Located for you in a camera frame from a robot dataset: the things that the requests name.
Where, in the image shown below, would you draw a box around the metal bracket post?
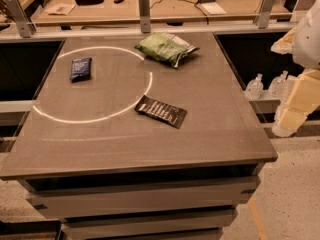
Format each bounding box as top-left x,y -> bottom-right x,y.
2,0 -> 36,38
138,0 -> 151,33
254,0 -> 275,29

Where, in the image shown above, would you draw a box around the black rxbar chocolate wrapper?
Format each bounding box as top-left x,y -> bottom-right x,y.
134,95 -> 187,129

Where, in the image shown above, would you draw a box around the right metal bracket post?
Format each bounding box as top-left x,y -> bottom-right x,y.
254,0 -> 275,29

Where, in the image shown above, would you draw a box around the black cloth bundle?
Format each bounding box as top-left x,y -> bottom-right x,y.
75,0 -> 104,6

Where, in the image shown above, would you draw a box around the paper packet on desk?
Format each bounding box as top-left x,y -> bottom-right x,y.
46,3 -> 75,16

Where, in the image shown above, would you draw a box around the left metal bracket post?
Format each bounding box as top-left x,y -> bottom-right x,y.
2,0 -> 36,38

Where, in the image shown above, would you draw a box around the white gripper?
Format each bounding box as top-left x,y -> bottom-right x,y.
271,0 -> 320,137

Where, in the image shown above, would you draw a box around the dark blue snack pouch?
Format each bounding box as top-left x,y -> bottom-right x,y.
69,57 -> 92,82

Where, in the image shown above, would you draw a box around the middle metal bracket post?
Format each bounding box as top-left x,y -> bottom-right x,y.
138,0 -> 151,33

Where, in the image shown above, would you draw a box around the clear plastic bottle right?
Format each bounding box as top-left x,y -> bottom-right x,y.
268,71 -> 288,98

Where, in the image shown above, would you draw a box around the green jalapeno chip bag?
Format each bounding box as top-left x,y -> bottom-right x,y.
134,33 -> 199,68

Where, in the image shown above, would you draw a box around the clear plastic bottle left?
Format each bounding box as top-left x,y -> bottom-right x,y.
245,74 -> 263,100

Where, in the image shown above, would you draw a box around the clear plastic bottle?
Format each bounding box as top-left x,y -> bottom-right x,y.
268,71 -> 288,98
245,74 -> 263,100

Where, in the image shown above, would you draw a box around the small black remote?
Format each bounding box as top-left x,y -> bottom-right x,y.
114,0 -> 124,4

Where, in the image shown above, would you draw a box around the white paper sheet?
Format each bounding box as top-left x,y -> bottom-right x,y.
202,2 -> 226,15

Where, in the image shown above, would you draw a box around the grey drawer cabinet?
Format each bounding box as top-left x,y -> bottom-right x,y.
18,163 -> 266,240

